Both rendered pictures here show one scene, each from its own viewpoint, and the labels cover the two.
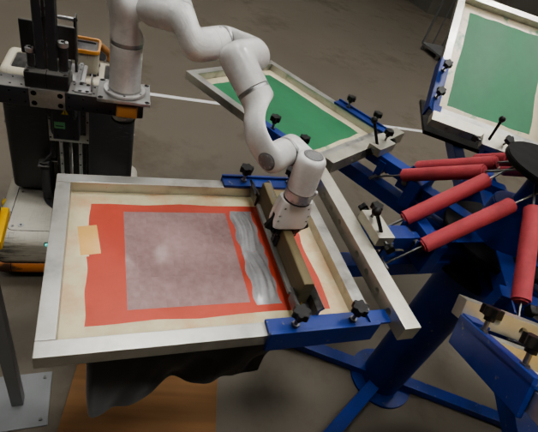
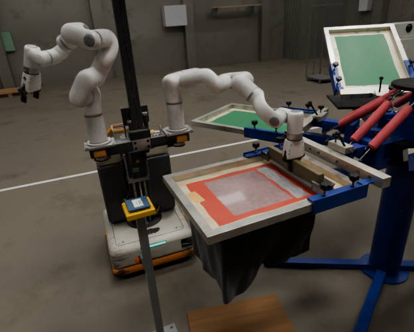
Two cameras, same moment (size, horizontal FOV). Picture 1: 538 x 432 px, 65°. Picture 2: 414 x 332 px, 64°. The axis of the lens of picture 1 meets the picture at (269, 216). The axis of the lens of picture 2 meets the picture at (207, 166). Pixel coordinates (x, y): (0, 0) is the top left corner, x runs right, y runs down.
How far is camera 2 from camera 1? 0.65 m
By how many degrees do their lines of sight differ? 15
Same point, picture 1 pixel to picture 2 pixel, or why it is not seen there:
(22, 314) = (140, 298)
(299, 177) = (293, 124)
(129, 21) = (176, 89)
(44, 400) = not seen: outside the picture
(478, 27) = (343, 42)
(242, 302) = (289, 199)
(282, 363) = (314, 278)
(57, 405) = not seen: outside the picture
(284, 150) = (281, 113)
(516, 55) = (371, 47)
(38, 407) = not seen: outside the picture
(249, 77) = (250, 87)
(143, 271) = (231, 201)
